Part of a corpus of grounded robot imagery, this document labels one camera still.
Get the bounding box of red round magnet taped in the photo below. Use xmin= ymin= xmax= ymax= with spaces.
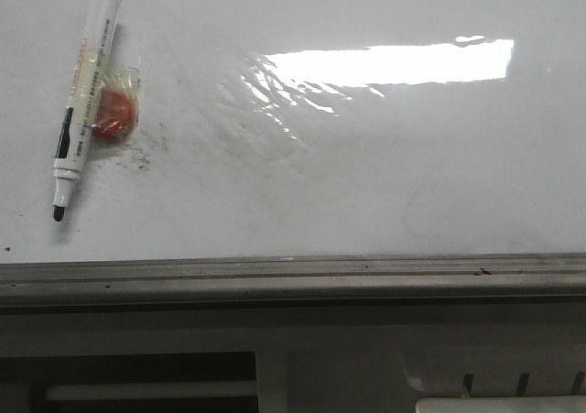
xmin=92 ymin=88 xmax=136 ymax=142

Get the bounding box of white black whiteboard marker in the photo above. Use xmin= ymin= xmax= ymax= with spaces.
xmin=53 ymin=0 xmax=122 ymax=222

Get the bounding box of white whiteboard surface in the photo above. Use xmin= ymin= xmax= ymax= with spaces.
xmin=1 ymin=0 xmax=585 ymax=263

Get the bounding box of white machine housing below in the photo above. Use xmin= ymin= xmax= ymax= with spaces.
xmin=1 ymin=303 xmax=585 ymax=412

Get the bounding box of grey aluminium whiteboard frame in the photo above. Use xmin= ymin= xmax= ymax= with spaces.
xmin=1 ymin=253 xmax=585 ymax=310

